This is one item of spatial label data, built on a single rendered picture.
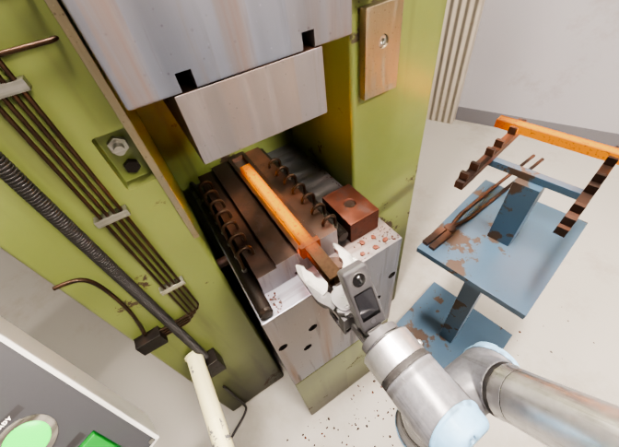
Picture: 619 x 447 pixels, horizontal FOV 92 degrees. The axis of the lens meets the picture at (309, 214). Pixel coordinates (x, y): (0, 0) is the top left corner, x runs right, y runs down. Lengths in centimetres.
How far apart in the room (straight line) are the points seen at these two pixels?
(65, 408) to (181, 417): 116
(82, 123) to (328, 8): 37
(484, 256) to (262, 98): 76
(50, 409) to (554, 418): 64
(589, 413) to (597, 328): 143
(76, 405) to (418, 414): 45
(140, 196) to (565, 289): 191
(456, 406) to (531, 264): 59
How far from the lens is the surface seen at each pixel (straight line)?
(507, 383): 61
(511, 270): 98
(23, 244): 65
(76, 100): 53
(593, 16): 275
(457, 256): 95
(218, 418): 93
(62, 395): 56
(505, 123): 99
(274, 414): 156
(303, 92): 45
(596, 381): 184
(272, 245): 67
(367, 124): 77
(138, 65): 38
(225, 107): 41
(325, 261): 59
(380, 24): 68
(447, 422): 50
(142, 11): 37
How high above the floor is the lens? 150
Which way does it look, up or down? 46 degrees down
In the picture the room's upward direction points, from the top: 10 degrees counter-clockwise
